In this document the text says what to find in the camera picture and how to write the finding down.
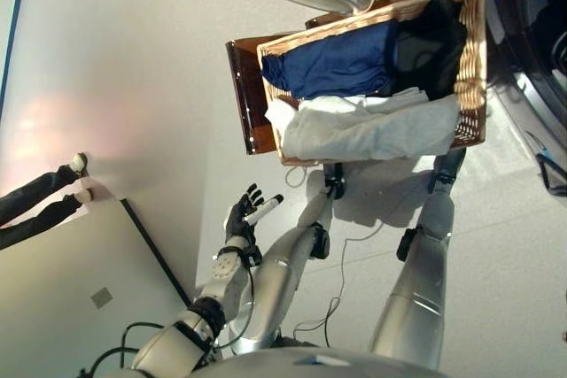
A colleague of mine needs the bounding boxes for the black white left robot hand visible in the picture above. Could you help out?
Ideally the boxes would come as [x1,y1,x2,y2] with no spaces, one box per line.
[223,182,284,250]

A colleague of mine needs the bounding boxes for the navy blue garment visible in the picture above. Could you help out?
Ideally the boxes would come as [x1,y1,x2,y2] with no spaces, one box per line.
[260,21,400,100]

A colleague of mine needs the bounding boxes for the grey stacked washing machine tower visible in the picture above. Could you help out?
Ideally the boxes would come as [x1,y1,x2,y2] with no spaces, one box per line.
[476,0,567,202]

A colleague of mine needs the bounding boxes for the silver left robot leg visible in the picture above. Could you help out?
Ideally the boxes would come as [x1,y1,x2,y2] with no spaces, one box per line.
[228,160,347,355]

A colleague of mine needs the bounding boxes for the white garment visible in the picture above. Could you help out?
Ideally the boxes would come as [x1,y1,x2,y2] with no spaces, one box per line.
[264,88,462,162]

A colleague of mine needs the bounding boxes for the square grey floor outlet plate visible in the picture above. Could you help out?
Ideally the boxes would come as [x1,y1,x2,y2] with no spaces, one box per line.
[90,287,113,308]

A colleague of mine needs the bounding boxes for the silver robot torso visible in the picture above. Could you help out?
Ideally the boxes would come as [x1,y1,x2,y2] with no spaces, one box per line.
[188,345,455,378]

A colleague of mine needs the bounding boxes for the black garment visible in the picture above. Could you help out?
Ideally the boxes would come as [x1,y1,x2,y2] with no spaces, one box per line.
[389,0,469,100]

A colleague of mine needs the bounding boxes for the rectangular wicker laundry basket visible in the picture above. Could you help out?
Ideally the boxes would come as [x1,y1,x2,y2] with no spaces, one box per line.
[256,0,488,166]

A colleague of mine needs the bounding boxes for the white floor cable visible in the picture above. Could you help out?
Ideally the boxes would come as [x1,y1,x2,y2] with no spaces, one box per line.
[284,164,312,189]

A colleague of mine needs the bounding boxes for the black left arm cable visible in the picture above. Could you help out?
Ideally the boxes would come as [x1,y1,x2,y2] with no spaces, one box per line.
[83,253,259,378]

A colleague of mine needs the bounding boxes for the thin dark floor cable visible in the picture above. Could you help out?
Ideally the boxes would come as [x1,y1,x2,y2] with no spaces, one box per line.
[290,235,355,349]

